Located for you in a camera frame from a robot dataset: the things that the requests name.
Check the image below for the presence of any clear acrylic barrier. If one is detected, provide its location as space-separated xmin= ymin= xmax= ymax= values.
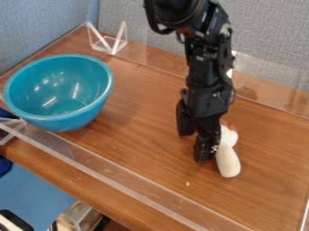
xmin=0 ymin=119 xmax=252 ymax=231
xmin=86 ymin=21 xmax=309 ymax=120

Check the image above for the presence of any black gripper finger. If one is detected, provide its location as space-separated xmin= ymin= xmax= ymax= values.
xmin=177 ymin=100 xmax=195 ymax=136
xmin=193 ymin=115 xmax=221 ymax=162

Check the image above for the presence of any blue plastic bowl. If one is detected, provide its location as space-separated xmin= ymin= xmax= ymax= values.
xmin=3 ymin=54 xmax=114 ymax=132

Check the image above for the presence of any dark blue object at edge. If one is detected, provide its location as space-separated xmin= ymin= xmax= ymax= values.
xmin=0 ymin=107 xmax=19 ymax=179

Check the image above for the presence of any black and white floor object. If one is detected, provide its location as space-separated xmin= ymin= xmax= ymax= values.
xmin=0 ymin=209 xmax=34 ymax=231

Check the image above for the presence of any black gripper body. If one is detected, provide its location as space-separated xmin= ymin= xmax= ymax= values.
xmin=179 ymin=55 xmax=236 ymax=118

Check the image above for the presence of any clear acrylic back barrier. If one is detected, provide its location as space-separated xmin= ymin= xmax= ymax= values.
xmin=86 ymin=21 xmax=309 ymax=120

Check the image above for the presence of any clear acrylic front barrier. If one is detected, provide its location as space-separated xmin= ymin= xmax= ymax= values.
xmin=0 ymin=119 xmax=252 ymax=231

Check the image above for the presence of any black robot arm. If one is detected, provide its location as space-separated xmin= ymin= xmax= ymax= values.
xmin=143 ymin=0 xmax=237 ymax=162

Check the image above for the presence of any brown and white toy mushroom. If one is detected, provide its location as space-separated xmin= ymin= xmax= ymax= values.
xmin=216 ymin=123 xmax=241 ymax=178

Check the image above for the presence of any grey metal table leg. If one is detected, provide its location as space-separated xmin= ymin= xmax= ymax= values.
xmin=47 ymin=201 xmax=103 ymax=231

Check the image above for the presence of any clear acrylic corner bracket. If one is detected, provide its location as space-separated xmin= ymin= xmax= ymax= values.
xmin=86 ymin=22 xmax=129 ymax=55

